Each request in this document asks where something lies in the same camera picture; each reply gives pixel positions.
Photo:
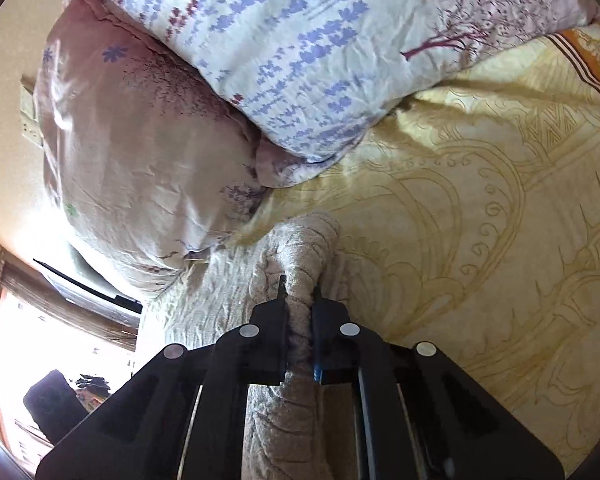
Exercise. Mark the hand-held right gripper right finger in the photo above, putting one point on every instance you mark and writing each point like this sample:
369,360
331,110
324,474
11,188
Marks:
321,325

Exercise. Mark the black edged panel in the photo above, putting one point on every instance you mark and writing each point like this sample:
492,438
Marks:
95,280

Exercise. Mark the wall switch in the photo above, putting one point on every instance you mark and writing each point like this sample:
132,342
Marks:
28,96

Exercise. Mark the yellow patterned bedsheet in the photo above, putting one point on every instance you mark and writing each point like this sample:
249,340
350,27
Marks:
480,210

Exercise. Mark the beige knit garment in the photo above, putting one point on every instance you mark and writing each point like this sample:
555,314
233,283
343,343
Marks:
310,245

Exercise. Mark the bright window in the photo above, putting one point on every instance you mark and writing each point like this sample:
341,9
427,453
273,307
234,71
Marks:
20,360

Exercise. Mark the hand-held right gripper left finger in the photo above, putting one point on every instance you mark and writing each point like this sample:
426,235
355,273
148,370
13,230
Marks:
272,332

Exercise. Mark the pink floral pillow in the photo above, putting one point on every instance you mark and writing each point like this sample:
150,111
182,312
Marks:
140,160

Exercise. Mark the black chair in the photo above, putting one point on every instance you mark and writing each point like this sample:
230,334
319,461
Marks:
52,405

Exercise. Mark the brown curtain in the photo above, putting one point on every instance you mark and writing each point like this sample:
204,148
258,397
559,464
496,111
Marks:
65,300

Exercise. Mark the wall socket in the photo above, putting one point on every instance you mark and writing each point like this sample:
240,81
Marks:
31,134

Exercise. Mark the white lavender print pillow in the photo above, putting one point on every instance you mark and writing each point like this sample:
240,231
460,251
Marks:
305,35

